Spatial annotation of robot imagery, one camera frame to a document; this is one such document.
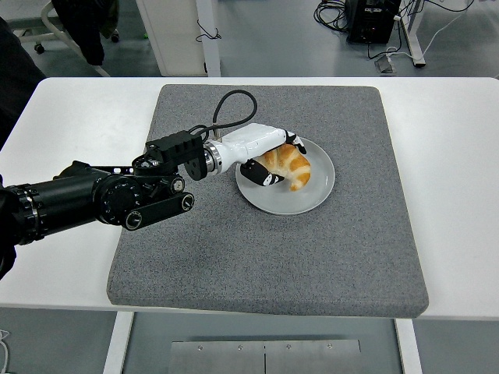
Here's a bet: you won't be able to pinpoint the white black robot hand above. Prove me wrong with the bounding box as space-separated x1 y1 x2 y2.
215 122 308 188

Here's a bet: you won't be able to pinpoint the golden croissant bread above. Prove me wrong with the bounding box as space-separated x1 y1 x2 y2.
260 143 312 192

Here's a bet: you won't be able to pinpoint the round grey plate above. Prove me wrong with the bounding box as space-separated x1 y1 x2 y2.
235 134 336 217

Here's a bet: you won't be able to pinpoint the grey metal plate with screws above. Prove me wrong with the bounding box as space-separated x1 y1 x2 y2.
169 339 362 374

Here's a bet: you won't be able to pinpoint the grey speckled mat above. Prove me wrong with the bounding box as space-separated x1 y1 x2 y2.
105 83 430 319

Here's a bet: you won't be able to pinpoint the white cabinet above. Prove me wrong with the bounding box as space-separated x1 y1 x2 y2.
135 0 222 78

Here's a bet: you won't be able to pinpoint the clear plastic floor piece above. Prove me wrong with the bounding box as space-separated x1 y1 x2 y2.
373 56 397 75

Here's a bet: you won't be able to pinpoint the black computer case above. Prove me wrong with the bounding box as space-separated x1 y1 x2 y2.
345 0 402 44

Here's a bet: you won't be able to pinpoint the white desk leg with foot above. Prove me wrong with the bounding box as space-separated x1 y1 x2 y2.
401 0 426 69

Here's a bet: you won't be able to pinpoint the person's legs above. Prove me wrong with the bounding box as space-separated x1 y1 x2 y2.
51 0 120 67

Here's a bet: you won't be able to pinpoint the white chair base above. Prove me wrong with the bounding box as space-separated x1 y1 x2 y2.
7 0 111 78

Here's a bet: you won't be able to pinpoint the white table leg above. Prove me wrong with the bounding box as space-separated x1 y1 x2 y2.
101 311 134 374
394 318 424 374

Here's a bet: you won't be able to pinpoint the thin black cable loop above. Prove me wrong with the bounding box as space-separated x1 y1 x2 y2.
194 19 222 42

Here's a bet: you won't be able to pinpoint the black cable bundle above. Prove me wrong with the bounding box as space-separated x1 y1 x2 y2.
313 0 352 34

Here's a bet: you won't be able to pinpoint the thin white floor cable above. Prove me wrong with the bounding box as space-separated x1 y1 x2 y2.
0 329 11 371

